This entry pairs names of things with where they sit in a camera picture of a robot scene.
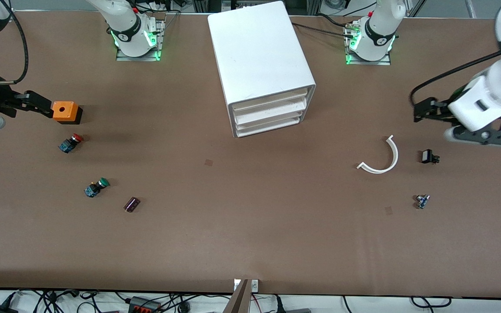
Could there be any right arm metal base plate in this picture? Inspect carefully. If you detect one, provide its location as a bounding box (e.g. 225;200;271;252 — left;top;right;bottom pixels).
116;20;165;62

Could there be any green push button switch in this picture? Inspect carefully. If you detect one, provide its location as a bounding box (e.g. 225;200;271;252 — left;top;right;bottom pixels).
84;177;110;198

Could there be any white drawer cabinet housing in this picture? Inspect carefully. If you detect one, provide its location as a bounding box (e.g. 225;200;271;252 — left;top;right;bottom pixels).
207;1;317;138

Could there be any white curved plastic piece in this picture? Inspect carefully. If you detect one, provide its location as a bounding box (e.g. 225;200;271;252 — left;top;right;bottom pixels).
357;135;399;174

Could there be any red push button switch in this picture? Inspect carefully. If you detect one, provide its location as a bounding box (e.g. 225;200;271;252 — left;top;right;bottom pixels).
58;133;84;153

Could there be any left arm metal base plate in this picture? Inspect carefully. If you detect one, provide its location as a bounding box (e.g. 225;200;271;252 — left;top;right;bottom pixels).
345;26;391;66

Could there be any grey slanted post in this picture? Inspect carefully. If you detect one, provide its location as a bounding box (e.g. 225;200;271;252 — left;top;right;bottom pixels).
222;279;251;313

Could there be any black power strip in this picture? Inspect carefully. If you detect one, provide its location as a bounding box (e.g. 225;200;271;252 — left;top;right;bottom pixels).
129;296;163;313

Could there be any orange button enclosure box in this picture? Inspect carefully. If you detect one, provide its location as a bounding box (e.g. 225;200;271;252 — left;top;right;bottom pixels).
51;101;83;125

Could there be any small white bracket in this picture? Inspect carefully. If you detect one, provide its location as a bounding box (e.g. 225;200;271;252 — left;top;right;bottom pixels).
233;279;260;293

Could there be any black cable on table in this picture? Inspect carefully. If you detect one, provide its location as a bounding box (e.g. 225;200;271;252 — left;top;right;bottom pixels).
293;22;355;39

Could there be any white plastic drawer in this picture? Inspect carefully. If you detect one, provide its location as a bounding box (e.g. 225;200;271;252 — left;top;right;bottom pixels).
233;97;309;122
236;116;303;137
231;88;311;113
234;107;307;130

